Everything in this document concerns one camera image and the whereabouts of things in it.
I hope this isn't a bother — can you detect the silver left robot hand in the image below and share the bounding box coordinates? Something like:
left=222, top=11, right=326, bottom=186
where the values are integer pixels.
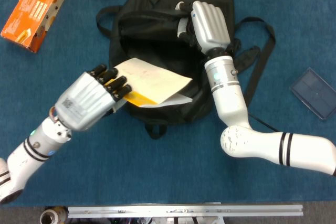
left=49, top=63, right=133, bottom=132

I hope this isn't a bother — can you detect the white book with yellow band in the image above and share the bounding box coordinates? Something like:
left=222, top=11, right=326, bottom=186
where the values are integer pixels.
left=104, top=57, right=194, bottom=108

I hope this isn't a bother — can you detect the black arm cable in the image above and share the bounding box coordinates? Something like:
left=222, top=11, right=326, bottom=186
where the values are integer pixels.
left=248, top=113, right=279, bottom=132

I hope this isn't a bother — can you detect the black backpack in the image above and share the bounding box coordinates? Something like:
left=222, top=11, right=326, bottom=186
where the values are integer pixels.
left=96, top=0, right=276, bottom=138

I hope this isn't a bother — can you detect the aluminium rail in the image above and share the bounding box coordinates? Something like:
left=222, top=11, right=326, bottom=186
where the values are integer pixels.
left=67, top=202, right=304, bottom=218

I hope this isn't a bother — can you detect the orange snack box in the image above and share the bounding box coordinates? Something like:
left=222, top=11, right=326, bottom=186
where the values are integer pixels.
left=0, top=0, right=71, bottom=54

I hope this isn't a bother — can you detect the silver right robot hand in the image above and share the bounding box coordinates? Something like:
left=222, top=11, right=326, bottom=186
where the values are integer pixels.
left=175, top=0, right=232, bottom=53

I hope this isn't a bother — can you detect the tape roll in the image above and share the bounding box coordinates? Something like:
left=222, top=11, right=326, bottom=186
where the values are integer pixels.
left=39, top=206, right=68, bottom=224

